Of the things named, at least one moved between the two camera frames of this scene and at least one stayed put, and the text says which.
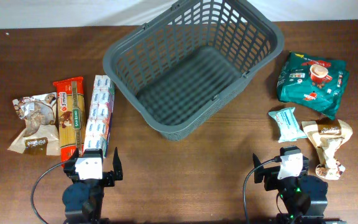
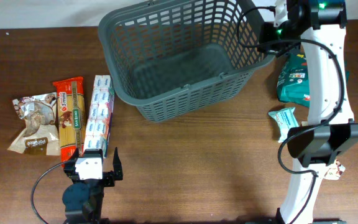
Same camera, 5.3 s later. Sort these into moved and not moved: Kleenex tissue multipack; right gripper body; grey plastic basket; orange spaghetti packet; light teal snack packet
Moved: right gripper body; grey plastic basket
Not moved: light teal snack packet; Kleenex tissue multipack; orange spaghetti packet
